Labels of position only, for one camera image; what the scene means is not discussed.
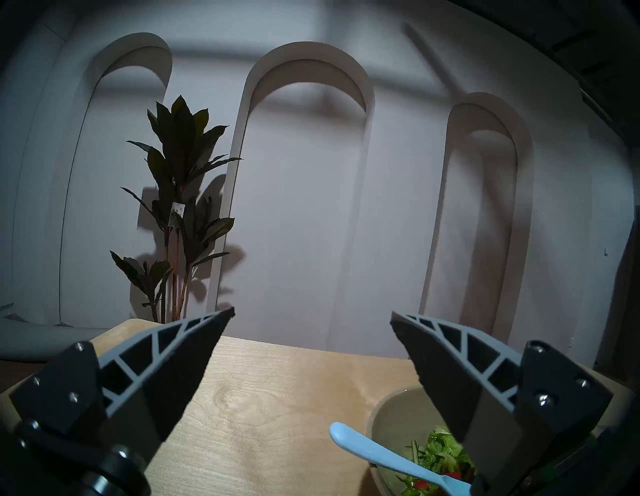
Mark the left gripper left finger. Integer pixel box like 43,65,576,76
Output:
9,307,235,463

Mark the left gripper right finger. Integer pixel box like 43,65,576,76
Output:
391,312,613,488

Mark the light blue spoon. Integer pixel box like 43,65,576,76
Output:
329,422,473,496

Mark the mixed green salad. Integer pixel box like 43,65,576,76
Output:
397,426,477,496

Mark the light wooden table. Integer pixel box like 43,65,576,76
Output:
0,318,631,496

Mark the tall potted plant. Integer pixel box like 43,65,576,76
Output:
110,95,244,325

